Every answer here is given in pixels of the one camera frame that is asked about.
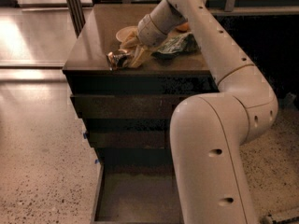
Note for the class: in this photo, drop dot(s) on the green chip bag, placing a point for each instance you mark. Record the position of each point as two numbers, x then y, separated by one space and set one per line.
180 44

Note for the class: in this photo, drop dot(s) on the dark orange soda can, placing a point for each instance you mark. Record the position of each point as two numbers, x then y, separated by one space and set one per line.
119 59

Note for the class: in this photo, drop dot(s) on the white paper bowl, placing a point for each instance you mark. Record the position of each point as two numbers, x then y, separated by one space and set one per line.
124 32

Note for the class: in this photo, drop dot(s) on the top drawer front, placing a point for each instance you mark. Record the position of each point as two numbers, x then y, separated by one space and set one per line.
90 106

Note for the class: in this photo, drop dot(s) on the open bottom drawer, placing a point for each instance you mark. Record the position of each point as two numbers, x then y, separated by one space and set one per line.
137 193

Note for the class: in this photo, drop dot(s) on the brown drawer cabinet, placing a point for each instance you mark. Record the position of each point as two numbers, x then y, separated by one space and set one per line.
88 72

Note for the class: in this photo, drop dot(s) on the orange fruit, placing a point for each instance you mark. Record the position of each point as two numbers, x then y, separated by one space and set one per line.
184 27

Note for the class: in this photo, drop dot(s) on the grey power strip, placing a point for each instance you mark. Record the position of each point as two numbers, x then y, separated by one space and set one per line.
290 216

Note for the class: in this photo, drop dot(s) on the middle drawer front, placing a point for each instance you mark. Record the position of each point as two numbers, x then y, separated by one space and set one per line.
146 139

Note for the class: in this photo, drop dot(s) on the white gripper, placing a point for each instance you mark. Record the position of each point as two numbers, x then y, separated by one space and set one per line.
146 32

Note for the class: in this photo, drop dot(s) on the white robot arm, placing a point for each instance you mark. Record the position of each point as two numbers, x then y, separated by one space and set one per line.
207 130

